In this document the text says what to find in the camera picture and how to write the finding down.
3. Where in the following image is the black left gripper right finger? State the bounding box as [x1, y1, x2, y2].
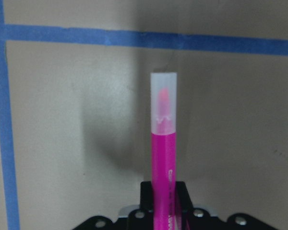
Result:
[175, 181, 193, 212]

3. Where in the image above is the pink highlighter pen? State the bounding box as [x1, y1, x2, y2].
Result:
[150, 72, 178, 230]

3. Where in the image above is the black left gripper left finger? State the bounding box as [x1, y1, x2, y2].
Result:
[140, 181, 154, 212]

